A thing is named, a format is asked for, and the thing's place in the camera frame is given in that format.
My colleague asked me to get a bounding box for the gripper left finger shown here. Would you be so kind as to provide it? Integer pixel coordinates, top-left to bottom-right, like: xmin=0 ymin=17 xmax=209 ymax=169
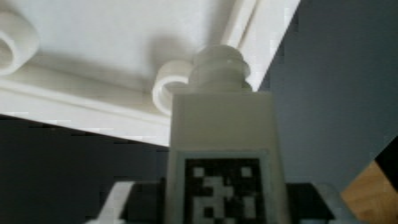
xmin=85 ymin=181 xmax=163 ymax=224

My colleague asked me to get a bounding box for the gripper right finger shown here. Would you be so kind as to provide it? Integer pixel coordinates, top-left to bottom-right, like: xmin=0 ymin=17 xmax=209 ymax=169
xmin=286 ymin=183 xmax=362 ymax=224

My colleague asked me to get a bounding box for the white table leg with tag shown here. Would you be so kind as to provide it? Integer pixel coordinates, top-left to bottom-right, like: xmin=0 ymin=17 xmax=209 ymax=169
xmin=163 ymin=45 xmax=291 ymax=224

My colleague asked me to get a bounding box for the white square tabletop part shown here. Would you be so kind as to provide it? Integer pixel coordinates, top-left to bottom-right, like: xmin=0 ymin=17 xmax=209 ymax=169
xmin=0 ymin=0 xmax=302 ymax=145

